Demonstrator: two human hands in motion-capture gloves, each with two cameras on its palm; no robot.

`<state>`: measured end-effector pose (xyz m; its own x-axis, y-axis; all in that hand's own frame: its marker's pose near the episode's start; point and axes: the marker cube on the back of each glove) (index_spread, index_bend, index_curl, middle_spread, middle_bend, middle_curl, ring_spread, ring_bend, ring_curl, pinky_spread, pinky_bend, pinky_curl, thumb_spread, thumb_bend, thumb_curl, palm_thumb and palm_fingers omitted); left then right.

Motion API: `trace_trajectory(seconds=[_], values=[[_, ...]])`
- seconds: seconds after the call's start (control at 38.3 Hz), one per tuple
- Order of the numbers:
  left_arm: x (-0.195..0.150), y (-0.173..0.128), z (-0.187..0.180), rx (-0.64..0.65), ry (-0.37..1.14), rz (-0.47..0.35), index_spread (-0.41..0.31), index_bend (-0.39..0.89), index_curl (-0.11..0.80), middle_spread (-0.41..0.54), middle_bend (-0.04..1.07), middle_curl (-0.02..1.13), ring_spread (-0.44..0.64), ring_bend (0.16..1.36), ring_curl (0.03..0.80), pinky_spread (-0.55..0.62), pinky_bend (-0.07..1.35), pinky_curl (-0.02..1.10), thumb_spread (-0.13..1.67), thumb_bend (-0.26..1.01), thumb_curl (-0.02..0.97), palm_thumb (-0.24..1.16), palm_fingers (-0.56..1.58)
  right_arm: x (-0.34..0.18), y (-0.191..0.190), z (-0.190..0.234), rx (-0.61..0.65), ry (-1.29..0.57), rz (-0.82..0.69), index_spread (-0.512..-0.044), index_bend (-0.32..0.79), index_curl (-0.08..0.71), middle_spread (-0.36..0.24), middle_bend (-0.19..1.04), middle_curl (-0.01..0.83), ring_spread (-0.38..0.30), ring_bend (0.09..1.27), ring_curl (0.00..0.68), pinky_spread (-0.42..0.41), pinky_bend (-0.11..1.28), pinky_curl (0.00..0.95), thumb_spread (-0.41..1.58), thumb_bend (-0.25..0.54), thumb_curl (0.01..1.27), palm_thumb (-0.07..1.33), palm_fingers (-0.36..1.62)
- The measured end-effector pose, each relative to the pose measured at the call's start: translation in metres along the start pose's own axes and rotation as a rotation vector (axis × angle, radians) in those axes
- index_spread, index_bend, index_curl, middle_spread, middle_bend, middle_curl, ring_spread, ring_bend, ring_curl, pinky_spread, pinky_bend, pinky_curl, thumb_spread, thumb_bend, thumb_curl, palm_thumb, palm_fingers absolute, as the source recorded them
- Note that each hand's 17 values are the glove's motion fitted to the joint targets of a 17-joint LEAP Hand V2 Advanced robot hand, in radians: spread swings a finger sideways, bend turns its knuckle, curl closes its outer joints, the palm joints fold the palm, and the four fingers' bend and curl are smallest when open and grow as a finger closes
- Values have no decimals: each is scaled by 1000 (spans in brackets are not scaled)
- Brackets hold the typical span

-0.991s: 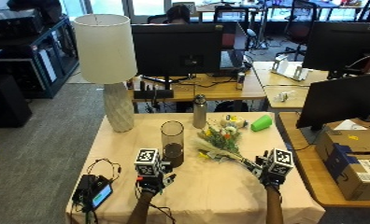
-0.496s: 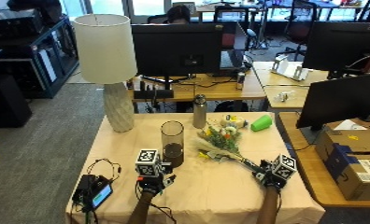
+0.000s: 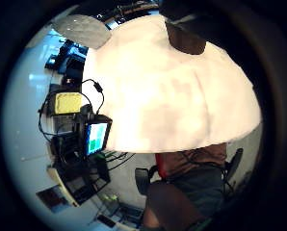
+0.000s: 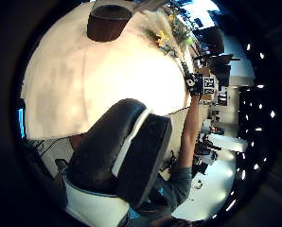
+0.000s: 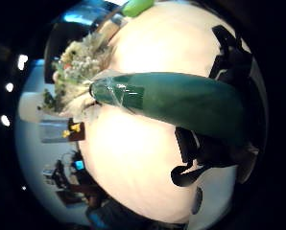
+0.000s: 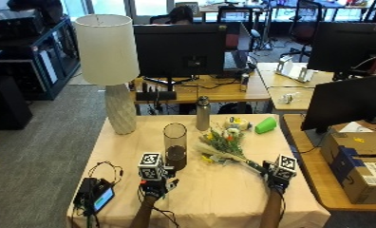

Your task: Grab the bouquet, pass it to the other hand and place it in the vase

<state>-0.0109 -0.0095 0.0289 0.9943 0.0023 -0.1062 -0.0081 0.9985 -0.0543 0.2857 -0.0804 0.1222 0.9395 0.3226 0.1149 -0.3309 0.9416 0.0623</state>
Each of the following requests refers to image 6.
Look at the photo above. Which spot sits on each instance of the black battery pack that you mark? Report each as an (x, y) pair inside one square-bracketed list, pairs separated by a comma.
[(87, 190)]

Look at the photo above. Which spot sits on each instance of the green plastic cup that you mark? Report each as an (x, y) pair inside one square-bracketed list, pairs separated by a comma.
[(265, 126)]

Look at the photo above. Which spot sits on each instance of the black floor box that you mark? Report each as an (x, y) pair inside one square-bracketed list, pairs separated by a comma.
[(7, 104)]

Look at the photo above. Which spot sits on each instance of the white table lamp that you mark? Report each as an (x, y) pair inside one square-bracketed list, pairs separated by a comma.
[(108, 50)]

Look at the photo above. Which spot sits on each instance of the dried flower bouquet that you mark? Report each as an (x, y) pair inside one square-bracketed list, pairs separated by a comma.
[(224, 145)]

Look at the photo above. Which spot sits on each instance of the tilted black monitor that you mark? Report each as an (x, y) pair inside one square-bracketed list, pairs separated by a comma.
[(348, 101)]

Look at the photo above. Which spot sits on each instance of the person's left hand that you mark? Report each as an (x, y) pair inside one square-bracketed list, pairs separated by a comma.
[(156, 188)]

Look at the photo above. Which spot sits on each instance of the left glove white marker cube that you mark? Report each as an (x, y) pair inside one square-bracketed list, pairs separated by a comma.
[(152, 166)]

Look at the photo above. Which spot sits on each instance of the black monitor on thin stand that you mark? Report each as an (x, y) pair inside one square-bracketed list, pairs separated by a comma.
[(180, 50)]

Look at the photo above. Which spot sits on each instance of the light wooden desk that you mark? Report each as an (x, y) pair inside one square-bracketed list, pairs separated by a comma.
[(285, 87)]

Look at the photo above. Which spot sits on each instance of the large black monitor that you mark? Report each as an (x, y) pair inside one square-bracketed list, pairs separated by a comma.
[(348, 47)]

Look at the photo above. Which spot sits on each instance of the black office chair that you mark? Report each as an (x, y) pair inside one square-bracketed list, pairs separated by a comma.
[(304, 28)]

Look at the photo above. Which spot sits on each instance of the phone with lit screen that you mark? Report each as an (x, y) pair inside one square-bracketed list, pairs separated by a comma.
[(104, 199)]

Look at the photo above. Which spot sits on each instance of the beige tablecloth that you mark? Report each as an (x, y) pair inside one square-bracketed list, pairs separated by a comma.
[(221, 196)]

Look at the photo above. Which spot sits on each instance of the white paper sheet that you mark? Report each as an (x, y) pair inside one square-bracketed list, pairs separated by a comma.
[(354, 127)]

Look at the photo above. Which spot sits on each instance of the person's right hand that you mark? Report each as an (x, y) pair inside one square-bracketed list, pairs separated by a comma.
[(278, 183)]

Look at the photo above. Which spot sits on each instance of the wooden desk with dark edge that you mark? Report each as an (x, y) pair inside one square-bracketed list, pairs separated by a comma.
[(314, 177)]

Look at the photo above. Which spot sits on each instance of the small white gadget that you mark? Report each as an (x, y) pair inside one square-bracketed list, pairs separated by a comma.
[(289, 98)]

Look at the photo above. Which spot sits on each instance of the white desktop stand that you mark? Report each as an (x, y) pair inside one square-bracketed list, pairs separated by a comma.
[(296, 71)]

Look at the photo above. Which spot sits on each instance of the long wooden desk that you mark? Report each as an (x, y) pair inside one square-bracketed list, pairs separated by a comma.
[(221, 90)]

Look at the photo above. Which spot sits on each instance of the silver drink can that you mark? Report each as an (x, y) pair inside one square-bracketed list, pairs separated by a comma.
[(245, 83)]

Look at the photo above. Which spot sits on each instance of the right glove white marker cube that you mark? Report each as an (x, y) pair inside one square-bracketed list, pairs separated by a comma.
[(286, 166)]

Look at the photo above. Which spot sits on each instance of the plain cardboard box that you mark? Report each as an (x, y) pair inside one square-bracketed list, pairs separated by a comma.
[(365, 142)]

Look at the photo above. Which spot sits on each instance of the cardboard box with blue tape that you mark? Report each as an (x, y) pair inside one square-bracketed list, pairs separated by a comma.
[(365, 183)]

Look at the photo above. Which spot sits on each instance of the black shelf cabinet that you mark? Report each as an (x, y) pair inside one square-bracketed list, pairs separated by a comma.
[(40, 63)]

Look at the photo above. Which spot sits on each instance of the steel water bottle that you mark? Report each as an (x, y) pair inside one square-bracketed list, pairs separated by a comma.
[(203, 115)]

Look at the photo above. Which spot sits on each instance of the white and yellow tape roll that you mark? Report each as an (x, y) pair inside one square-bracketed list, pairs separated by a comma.
[(239, 123)]

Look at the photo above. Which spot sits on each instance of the glove white marker cube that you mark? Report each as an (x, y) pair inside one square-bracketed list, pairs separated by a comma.
[(152, 166), (286, 166)]

